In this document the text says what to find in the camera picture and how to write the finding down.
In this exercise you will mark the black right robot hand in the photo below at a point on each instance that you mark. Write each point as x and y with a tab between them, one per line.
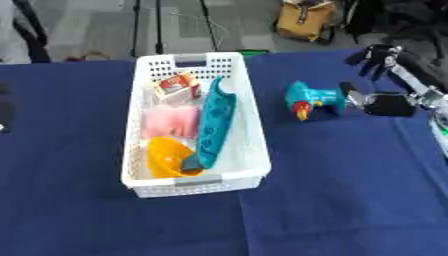
389	105

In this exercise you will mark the yellow bag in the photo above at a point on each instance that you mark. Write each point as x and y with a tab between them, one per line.
303	20

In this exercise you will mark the black tripod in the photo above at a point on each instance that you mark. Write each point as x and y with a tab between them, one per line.
157	26

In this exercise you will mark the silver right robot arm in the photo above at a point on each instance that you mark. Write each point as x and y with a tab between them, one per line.
438	115

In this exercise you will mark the red and white small carton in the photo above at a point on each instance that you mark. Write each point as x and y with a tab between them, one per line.
175	87

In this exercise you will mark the teal toy drill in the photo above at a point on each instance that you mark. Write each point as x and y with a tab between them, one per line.
318	96

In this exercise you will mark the white perforated plastic basket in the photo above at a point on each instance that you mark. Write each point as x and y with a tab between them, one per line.
254	156

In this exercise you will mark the green object behind table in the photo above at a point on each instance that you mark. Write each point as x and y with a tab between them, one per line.
252	52

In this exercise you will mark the pink soft packet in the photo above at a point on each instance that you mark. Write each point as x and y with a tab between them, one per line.
169	121

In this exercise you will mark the teal toy saw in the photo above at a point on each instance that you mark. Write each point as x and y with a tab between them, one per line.
214	123

